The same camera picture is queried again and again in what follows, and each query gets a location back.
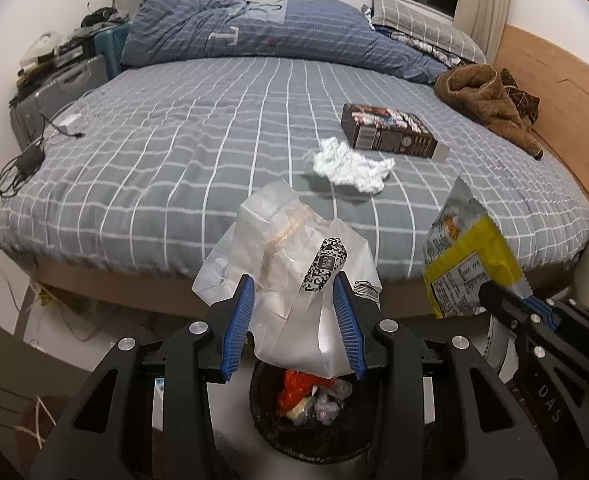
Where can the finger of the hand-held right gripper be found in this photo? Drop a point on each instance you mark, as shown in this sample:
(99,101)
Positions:
(584,335)
(512,307)

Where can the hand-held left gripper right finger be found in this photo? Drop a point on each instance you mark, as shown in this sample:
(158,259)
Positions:
(347,330)

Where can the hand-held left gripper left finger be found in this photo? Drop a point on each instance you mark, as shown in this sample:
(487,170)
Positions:
(237,330)

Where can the yellow snack packet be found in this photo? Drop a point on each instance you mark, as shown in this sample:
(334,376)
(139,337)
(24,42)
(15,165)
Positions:
(469,270)

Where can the white plastic bag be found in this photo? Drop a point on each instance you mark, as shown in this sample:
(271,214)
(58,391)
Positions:
(284,280)

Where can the black white patterned wrapper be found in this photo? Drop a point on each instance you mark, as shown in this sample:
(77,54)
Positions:
(324,262)

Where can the red plastic packet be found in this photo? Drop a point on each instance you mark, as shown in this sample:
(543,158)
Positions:
(294,390)

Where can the black trash bin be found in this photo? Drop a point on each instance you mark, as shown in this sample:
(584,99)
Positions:
(314,440)

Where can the crumpled white paper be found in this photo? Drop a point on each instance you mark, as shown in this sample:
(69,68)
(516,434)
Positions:
(352,165)

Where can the bed with grey checked cover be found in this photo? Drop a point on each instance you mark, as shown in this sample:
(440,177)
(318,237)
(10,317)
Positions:
(199,150)

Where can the brown printed box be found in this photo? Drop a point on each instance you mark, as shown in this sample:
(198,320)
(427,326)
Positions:
(384,130)

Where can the brown clothing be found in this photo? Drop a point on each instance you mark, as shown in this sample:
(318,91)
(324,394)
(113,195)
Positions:
(489,100)

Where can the grey panel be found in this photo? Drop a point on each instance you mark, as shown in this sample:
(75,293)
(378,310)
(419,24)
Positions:
(19,360)

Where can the wooden headboard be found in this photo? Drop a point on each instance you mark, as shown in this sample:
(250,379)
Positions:
(559,85)

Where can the white charger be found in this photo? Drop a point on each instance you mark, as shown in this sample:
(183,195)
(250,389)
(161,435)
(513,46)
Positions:
(70,121)

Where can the black power adapter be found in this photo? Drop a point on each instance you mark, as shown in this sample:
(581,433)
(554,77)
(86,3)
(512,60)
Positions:
(29,160)

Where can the grey checked pillow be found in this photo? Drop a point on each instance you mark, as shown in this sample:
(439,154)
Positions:
(424,25)

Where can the grey suitcase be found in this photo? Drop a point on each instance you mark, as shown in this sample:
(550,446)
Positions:
(59,90)

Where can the blue striped quilt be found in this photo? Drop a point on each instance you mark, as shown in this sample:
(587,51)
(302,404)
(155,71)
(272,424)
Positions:
(274,30)

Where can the beige curtain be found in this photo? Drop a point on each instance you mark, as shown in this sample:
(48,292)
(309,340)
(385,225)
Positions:
(484,5)

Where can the teal plastic crate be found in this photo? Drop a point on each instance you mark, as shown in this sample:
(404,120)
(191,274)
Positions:
(112,50)

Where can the wooden bed frame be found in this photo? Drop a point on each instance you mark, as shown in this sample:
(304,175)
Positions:
(124,287)

